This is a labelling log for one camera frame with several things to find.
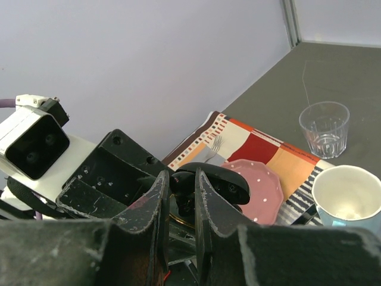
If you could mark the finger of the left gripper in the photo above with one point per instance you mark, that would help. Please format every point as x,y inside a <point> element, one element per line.
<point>229,184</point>

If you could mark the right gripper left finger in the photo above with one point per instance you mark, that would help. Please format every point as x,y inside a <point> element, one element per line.
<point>129,249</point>

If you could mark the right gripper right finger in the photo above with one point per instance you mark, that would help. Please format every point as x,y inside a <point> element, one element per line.
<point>233,250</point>

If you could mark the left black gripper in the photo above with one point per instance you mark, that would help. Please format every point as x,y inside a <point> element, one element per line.
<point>115,168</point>

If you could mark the black earbud case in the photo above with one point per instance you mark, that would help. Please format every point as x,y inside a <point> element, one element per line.
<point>182,239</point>

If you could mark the black earbud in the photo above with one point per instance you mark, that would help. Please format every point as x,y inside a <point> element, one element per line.
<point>182,185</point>

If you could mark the pink polka dot plate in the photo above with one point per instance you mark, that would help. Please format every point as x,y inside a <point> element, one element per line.
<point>266,195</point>

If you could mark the silver fork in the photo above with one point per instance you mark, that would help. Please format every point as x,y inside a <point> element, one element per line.
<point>218,141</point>

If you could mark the orange patterned placemat cloth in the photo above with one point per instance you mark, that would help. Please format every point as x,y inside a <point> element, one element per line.
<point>296,169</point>

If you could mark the clear plastic cup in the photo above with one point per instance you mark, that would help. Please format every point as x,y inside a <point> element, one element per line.
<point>325,127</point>

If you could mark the white blue mug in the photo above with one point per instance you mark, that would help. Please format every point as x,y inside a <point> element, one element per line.
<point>348,196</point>

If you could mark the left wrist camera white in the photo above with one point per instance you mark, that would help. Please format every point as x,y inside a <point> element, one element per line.
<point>35,150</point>

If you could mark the knife with orange handle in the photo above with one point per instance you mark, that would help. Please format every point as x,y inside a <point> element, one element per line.
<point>307,216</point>

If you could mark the aluminium frame post left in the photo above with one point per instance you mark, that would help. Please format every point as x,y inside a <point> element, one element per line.
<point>291,22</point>

